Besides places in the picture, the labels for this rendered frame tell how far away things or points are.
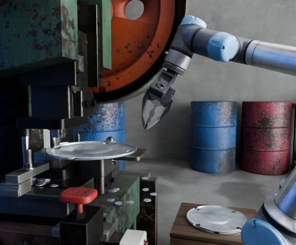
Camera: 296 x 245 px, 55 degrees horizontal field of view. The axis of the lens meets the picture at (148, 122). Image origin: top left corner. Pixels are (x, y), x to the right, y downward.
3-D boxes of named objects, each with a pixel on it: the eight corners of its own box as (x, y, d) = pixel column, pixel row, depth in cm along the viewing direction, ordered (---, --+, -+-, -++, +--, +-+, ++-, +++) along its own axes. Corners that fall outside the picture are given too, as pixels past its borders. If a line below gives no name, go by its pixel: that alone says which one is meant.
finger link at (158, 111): (155, 131, 94) (167, 106, 92) (153, 133, 88) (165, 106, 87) (146, 127, 94) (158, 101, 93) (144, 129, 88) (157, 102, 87)
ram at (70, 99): (100, 115, 100) (99, 29, 97) (82, 119, 85) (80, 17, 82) (55, 114, 103) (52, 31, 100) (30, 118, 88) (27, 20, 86)
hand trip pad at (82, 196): (100, 221, 62) (99, 187, 62) (89, 234, 57) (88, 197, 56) (70, 218, 64) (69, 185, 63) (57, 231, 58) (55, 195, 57)
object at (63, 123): (89, 130, 104) (89, 114, 103) (63, 137, 84) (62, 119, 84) (49, 129, 107) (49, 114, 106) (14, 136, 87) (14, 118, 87)
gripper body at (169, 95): (169, 106, 94) (185, 73, 92) (167, 108, 86) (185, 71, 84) (148, 96, 95) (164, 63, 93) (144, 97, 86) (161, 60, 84)
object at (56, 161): (81, 157, 103) (80, 145, 102) (60, 168, 88) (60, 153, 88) (58, 156, 104) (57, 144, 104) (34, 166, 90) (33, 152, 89)
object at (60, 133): (67, 135, 97) (67, 125, 97) (60, 137, 93) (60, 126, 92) (59, 135, 98) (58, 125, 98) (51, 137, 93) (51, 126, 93)
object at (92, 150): (72, 141, 110) (71, 139, 110) (144, 144, 105) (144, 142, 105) (26, 158, 82) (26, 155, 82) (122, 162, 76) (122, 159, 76)
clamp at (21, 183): (53, 178, 88) (51, 145, 87) (18, 197, 71) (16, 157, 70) (35, 177, 89) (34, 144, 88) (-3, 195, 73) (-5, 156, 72)
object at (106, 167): (148, 185, 98) (148, 147, 97) (138, 200, 85) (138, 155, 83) (81, 181, 103) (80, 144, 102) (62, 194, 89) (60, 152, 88)
